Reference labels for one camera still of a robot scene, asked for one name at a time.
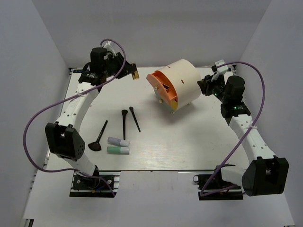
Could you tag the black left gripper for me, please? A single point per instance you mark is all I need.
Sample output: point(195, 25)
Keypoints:
point(128, 69)

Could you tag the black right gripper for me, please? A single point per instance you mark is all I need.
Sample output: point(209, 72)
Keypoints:
point(206, 84)

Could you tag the black gold square lipstick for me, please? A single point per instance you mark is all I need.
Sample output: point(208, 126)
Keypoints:
point(135, 74)

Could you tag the cream round drawer organizer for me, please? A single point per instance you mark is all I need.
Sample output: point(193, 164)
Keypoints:
point(184, 77)

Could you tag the black makeup brush slim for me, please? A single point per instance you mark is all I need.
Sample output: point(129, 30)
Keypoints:
point(134, 117)

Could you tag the black makeup brush wide head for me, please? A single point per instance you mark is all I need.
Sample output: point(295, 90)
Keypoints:
point(124, 113)

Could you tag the yellow organizer drawer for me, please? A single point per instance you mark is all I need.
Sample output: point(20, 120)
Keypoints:
point(173, 105)

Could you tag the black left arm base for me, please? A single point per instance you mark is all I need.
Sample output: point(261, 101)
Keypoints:
point(95, 188)

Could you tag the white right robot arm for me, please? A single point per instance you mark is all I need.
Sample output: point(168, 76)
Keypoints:
point(266, 173)

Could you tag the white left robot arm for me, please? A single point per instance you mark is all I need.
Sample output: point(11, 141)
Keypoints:
point(63, 136)

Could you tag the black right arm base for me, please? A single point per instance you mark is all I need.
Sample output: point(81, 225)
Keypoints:
point(226, 191)

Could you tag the black fan makeup brush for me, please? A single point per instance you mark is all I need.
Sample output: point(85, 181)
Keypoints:
point(96, 146)

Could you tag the lilac white cosmetic tube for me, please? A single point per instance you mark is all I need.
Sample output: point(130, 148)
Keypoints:
point(118, 142)

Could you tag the green white cosmetic tube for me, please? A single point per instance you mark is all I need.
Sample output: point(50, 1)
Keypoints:
point(118, 150)

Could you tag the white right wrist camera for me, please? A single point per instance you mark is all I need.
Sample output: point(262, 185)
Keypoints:
point(219, 68)

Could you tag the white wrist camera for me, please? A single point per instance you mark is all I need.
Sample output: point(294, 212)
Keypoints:
point(109, 45)
point(219, 68)

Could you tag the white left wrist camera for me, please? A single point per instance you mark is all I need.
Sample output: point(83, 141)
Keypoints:
point(109, 45)

